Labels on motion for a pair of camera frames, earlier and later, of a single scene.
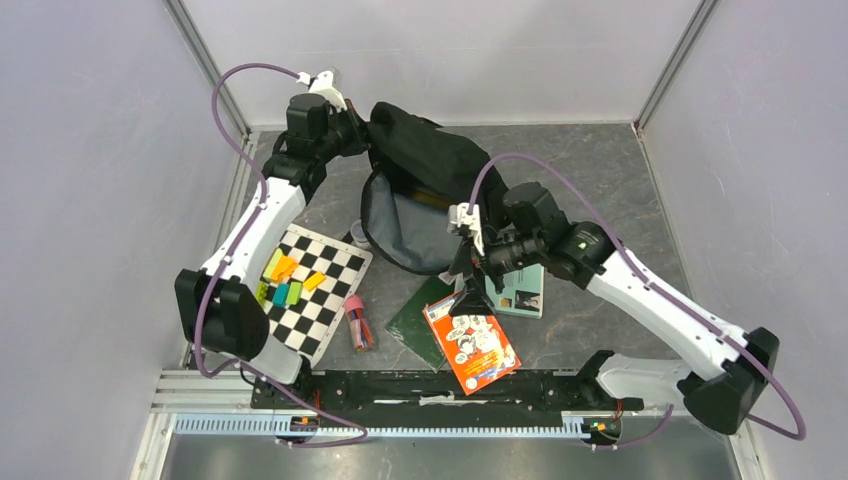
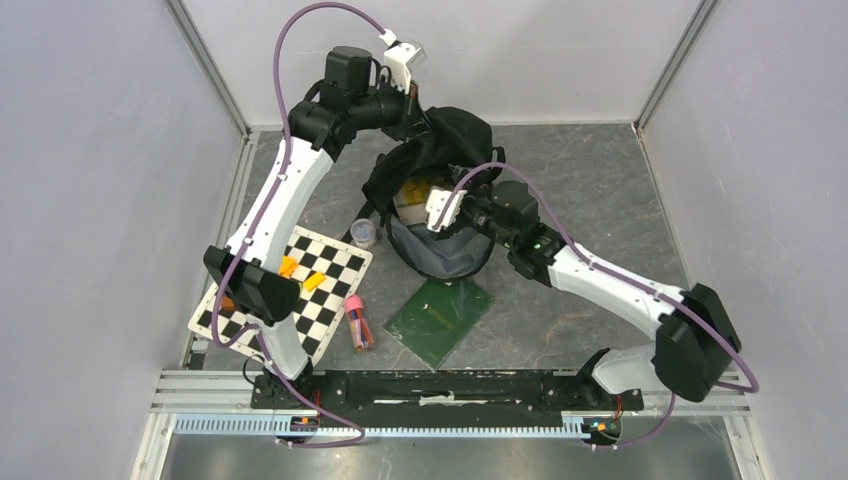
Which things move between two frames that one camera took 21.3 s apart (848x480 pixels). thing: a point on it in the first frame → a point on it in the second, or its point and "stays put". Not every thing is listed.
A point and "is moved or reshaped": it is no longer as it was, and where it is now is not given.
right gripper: [473, 299] → [459, 223]
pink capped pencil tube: [360, 326] stays put
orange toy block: [283, 268] stays put
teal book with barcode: [522, 294] → [412, 213]
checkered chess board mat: [307, 328] stays put
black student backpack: [419, 171] is moved or reshaped
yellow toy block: [313, 281] stays put
